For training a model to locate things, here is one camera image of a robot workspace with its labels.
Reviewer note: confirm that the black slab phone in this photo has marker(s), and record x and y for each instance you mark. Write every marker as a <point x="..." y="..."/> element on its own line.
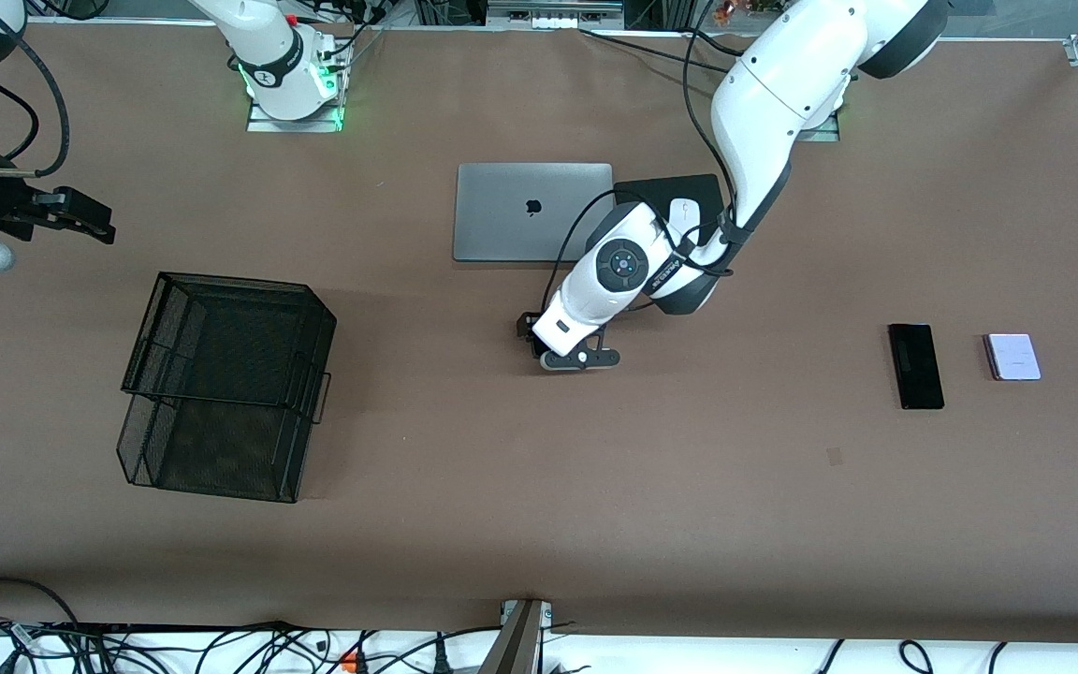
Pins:
<point x="916" y="367"/>

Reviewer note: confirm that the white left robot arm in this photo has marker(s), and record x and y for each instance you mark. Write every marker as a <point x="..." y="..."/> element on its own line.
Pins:
<point x="782" y="84"/>

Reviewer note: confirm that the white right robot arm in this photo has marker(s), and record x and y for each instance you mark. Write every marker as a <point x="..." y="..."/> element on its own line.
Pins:
<point x="268" y="47"/>

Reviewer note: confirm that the grey closed laptop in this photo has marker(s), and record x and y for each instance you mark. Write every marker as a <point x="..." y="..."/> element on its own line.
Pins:
<point x="520" y="225"/>

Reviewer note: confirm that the black mouse pad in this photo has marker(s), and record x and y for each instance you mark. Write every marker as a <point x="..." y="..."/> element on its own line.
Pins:
<point x="642" y="192"/>

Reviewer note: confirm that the white computer mouse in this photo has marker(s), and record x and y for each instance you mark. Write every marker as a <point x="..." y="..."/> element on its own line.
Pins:
<point x="684" y="211"/>

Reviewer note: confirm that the white power strip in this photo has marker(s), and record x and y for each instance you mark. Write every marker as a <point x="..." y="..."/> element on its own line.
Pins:
<point x="553" y="19"/>

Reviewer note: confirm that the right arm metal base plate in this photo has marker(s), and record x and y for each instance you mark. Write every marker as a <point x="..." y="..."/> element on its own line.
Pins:
<point x="260" y="125"/>

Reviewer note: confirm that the aluminium camera post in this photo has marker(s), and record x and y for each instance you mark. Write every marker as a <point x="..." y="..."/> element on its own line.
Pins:
<point x="516" y="646"/>

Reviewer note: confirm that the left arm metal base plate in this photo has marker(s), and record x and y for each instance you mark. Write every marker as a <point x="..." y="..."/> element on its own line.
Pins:
<point x="824" y="136"/>

